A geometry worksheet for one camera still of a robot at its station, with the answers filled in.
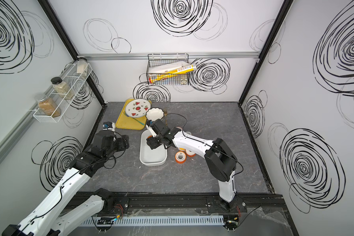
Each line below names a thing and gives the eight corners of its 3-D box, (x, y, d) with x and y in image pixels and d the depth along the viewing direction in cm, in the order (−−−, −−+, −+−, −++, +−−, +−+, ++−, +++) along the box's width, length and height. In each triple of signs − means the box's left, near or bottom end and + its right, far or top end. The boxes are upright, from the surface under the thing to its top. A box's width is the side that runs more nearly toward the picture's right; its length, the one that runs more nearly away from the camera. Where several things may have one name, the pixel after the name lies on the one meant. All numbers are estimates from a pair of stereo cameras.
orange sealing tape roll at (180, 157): (175, 163, 90) (175, 161, 88) (175, 152, 94) (175, 151, 92) (186, 163, 90) (186, 161, 88) (185, 152, 94) (185, 151, 92)
